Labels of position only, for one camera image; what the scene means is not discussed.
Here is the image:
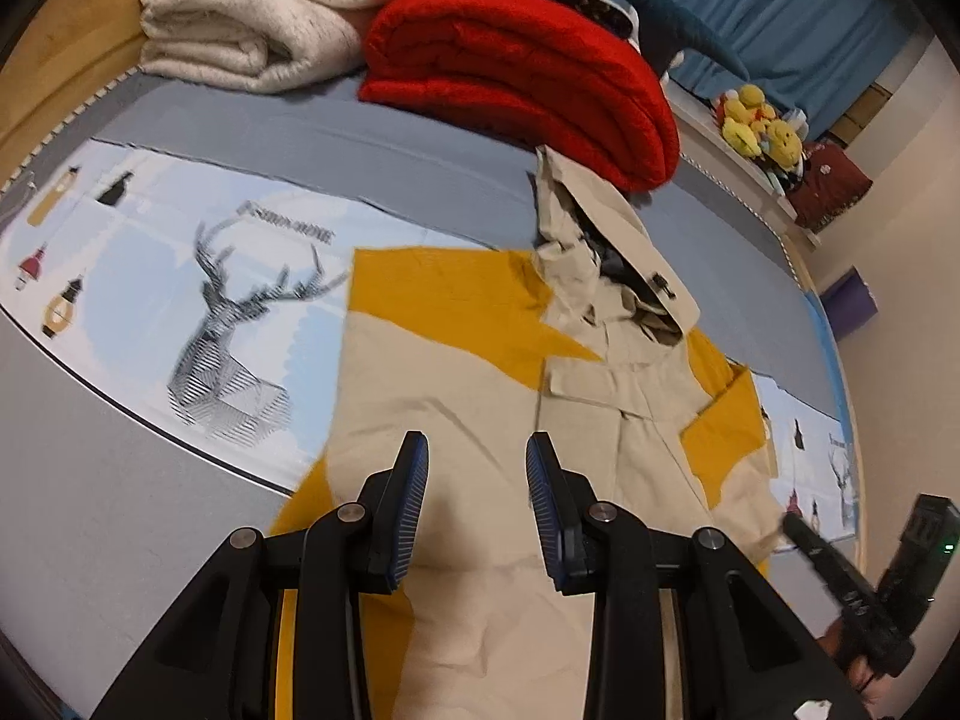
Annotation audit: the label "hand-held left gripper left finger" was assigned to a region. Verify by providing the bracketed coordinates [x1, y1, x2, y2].
[90, 431, 430, 720]

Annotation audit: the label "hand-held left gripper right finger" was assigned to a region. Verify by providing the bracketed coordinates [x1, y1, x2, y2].
[525, 431, 871, 720]

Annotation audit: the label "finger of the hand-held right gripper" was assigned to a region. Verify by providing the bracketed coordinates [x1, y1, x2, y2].
[782, 511, 857, 605]

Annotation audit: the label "beige and yellow jacket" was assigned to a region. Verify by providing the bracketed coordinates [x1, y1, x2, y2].
[270, 144, 785, 720]

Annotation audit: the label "folded patterned clothes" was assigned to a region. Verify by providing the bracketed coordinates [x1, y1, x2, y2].
[576, 0, 640, 40]

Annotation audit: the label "person's right hand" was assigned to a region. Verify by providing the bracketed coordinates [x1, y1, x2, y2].
[817, 619, 887, 710]

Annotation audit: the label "purple mat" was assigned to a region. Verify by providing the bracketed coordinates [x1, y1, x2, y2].
[821, 266, 878, 340]

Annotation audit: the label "deer printed bed sheet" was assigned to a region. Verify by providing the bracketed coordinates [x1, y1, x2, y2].
[0, 139, 863, 541]

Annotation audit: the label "dark red bag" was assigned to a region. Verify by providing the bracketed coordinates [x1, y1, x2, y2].
[786, 141, 875, 232]

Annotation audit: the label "white window ledge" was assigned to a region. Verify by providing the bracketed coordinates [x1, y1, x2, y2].
[664, 79, 822, 250]

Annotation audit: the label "yellow plush toy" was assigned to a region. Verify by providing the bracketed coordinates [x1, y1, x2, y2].
[720, 118, 762, 160]
[761, 120, 805, 170]
[721, 85, 767, 121]

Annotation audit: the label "folded red blanket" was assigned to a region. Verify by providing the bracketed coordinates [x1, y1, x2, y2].
[357, 0, 682, 194]

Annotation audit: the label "teal plush toy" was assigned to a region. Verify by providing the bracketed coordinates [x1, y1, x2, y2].
[600, 0, 751, 80]

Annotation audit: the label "folded cream blanket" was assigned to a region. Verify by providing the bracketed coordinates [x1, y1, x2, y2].
[139, 0, 410, 95]

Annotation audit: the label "blue curtain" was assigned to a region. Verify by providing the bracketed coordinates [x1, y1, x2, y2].
[615, 0, 927, 143]

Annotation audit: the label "wooden bed frame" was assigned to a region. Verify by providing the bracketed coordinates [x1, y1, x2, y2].
[0, 0, 170, 192]

